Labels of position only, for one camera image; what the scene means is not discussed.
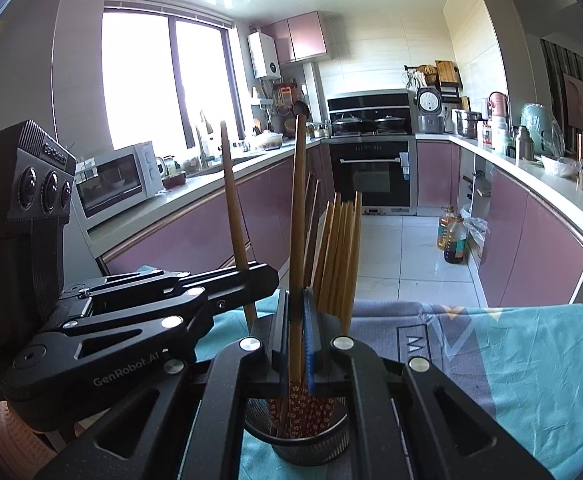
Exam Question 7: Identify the white wall water heater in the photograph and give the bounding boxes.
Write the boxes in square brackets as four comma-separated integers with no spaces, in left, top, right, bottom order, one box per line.
[248,31,280,80]

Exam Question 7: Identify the hanging pans and utensils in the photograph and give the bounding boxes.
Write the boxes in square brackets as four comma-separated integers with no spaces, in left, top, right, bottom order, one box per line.
[272,80,312,133]

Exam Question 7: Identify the white microwave oven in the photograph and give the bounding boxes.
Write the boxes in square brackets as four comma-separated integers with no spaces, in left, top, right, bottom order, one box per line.
[74,141,165,220]

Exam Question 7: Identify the large kitchen window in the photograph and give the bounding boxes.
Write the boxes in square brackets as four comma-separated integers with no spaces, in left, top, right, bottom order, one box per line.
[100,2,246,153]

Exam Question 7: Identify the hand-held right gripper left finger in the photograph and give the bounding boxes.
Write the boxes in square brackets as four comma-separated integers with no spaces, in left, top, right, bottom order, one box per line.
[36,289,291,480]

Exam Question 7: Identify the pink thermal jug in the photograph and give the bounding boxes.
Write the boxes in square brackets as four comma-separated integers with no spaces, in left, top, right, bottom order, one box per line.
[487,91,509,126]

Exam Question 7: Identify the striped curtain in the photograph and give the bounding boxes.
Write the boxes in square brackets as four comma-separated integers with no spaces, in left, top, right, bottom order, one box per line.
[541,37,583,126]

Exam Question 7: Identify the wooden chopstick red floral handle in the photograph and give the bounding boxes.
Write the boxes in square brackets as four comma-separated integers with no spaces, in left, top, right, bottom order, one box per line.
[278,114,309,438]
[220,120,258,333]

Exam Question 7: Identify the teal kitchen appliance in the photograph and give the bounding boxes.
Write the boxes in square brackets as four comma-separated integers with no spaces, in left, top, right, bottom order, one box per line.
[520,103,565,158]

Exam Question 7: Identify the steel stockpot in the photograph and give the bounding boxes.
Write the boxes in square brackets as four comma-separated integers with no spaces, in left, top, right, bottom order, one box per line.
[452,109,482,138]

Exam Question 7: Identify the steel sink faucet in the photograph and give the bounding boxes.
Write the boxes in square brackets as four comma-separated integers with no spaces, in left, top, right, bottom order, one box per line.
[196,109,215,170]

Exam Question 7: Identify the pink wall cabinet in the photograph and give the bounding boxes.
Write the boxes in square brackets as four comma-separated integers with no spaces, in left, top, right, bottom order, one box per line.
[262,11,328,65]

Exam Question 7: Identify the white rice cooker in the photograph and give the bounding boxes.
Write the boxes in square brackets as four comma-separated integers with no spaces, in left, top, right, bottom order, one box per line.
[415,87,446,134]

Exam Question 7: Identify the wall rack with cutting boards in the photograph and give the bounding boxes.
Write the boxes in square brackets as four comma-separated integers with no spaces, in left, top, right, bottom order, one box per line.
[404,60,463,106]

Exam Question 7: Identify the black range hood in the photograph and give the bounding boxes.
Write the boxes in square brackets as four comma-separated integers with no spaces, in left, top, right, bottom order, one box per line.
[327,92,413,117]

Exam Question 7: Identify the pink base cabinet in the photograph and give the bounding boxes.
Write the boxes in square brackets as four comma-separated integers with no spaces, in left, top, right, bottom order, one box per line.
[99,142,332,281]
[416,137,583,308]

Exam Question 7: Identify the teal grey printed tablecloth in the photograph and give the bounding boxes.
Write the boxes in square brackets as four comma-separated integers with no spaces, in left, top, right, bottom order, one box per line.
[136,265,583,480]

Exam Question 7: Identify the black mesh holder cup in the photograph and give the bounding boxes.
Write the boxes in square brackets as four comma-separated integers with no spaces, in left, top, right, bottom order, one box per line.
[244,395,351,465]

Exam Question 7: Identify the person's left forearm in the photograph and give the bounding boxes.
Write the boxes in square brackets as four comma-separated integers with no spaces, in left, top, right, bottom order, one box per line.
[0,400,75,480]

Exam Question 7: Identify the dark cooking oil bottle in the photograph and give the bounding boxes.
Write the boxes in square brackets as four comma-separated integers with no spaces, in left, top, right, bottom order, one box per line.
[444,214,469,264]

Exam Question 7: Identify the bundle of wooden chopsticks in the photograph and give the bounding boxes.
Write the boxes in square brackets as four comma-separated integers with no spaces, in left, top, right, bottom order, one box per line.
[266,172,363,442]

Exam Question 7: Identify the steel thermos flask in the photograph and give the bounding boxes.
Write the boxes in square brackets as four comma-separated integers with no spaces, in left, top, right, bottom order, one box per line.
[514,125,533,161]

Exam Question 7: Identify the black lidded wok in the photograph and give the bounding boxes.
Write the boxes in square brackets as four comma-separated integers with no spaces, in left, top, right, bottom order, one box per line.
[331,114,367,136]
[374,115,407,135]

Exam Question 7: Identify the yellow cooking oil bottle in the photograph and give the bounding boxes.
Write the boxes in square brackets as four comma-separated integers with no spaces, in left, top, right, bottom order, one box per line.
[437,205,457,251]

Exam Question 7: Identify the white bowl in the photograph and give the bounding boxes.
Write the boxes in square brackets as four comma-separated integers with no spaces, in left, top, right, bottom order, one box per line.
[541,154,578,178]

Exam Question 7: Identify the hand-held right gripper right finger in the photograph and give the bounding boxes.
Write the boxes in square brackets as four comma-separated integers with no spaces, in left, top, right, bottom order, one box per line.
[301,287,555,480]

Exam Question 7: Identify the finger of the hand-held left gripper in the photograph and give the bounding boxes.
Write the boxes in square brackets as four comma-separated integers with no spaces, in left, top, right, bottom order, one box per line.
[62,262,277,306]
[14,272,279,380]

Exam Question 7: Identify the built-in black oven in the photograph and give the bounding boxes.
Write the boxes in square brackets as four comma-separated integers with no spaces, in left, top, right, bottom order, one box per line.
[329,137,418,216]

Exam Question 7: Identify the white ceramic pot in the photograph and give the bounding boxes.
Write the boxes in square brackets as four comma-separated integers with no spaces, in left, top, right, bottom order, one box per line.
[252,130,285,151]

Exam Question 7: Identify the clear plastic bag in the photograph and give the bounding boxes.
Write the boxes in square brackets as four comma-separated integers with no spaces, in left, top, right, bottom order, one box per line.
[459,205,489,261]

